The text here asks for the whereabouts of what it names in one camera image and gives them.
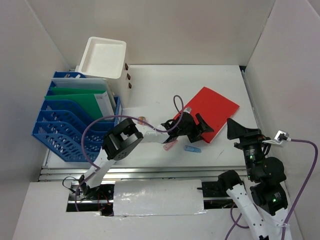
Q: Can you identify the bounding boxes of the aluminium mounting rail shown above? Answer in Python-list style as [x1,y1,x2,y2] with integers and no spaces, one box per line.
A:
[38,166,247,182]

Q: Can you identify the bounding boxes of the green clip file folder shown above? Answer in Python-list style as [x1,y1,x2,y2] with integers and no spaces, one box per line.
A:
[44,87,116,120]

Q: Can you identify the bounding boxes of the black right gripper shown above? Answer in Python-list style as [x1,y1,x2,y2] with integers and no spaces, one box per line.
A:
[226,116,270,179]

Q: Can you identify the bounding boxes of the red file folder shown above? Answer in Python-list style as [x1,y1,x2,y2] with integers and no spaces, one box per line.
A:
[184,86,240,144]

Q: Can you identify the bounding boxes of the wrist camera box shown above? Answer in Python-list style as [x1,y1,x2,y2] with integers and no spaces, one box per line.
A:
[183,107,192,114]
[274,130,290,145]

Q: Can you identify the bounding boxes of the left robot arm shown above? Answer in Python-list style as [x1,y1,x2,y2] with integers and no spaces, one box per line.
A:
[76,112,214,200]

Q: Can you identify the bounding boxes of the white cover panel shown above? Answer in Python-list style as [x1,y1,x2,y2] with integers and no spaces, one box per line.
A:
[113,179,206,217]

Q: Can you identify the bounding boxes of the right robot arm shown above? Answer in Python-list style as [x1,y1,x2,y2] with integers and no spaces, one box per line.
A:
[217,118,292,240]

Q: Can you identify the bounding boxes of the white foam drawer box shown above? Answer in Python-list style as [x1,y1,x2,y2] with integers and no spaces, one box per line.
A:
[77,36,133,108]

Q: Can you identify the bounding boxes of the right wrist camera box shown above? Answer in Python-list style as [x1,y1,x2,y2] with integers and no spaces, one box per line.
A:
[274,130,290,145]

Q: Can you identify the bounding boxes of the blue plastic file organizer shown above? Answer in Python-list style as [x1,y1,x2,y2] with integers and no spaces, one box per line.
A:
[31,71,122,162]

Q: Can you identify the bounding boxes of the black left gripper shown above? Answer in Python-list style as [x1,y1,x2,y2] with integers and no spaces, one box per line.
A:
[177,112,213,143]

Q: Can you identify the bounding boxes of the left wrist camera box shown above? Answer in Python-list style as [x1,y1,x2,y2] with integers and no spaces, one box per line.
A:
[183,107,192,114]

